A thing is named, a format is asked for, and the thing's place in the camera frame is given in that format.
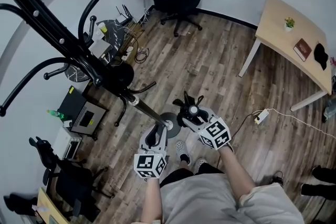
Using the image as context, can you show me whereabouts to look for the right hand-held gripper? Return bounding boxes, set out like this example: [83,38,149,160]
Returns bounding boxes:
[181,108,232,151]

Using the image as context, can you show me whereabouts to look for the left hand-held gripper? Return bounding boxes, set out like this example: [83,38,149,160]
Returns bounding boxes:
[133,124,169,180]

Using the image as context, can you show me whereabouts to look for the black metal coat rack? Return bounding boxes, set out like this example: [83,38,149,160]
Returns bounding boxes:
[0,0,182,140]

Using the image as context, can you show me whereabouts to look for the person's left forearm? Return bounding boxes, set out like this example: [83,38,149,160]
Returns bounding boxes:
[140,178,162,222]

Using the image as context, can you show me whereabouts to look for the person's right forearm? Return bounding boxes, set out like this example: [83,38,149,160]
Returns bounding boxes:
[219,146,257,199]

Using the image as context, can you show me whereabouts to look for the white perforated clog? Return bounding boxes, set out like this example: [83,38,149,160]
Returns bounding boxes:
[175,140,191,166]
[194,157,208,170]

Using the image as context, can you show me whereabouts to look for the person's black shorts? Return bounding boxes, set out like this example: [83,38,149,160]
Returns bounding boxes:
[160,162,224,188]

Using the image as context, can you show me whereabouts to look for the white power strip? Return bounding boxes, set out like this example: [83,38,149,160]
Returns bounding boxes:
[121,46,134,60]
[254,109,270,124]

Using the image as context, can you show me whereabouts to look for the person's beige shirt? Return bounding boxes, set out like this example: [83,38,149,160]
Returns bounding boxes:
[131,173,305,224]

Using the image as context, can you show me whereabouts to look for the black metal cabinet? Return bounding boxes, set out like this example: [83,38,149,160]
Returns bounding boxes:
[57,86,108,140]

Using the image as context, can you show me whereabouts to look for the white toaster oven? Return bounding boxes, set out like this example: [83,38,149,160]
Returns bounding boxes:
[52,127,83,161]

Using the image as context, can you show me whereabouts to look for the black office chair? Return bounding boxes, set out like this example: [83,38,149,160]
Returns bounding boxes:
[28,136,116,222]
[130,0,203,38]

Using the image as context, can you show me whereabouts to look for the green plastic bottle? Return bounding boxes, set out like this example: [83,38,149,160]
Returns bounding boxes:
[46,109,66,120]

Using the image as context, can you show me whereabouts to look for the brown cardboard box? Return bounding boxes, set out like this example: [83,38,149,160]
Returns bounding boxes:
[123,27,145,44]

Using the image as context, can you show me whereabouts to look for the silver metal box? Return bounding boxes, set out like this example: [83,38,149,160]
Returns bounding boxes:
[88,39,112,59]

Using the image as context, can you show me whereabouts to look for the round black marble table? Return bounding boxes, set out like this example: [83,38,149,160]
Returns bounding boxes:
[64,19,135,87]

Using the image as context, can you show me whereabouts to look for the light wooden table white legs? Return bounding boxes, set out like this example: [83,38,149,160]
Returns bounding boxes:
[238,0,333,112]

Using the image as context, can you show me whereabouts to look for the brown book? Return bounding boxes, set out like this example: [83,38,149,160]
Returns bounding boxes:
[293,38,312,62]

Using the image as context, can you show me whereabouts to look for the router with black antennas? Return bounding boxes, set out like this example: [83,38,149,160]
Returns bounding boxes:
[115,4,133,23]

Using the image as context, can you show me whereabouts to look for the light wooden desk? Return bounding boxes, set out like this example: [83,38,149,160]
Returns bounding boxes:
[36,187,62,224]

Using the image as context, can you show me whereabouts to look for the small potted plant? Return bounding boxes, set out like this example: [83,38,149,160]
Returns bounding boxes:
[284,17,296,33]

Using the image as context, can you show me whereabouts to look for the black cap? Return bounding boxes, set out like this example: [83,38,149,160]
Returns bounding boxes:
[313,41,329,71]

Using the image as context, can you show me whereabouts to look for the black power cable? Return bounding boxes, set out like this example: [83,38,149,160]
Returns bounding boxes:
[230,112,257,140]

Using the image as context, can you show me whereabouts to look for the coiled black cable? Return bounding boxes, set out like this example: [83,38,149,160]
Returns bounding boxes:
[134,47,150,63]

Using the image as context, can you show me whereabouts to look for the white power cable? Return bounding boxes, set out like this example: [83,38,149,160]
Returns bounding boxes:
[269,108,336,140]

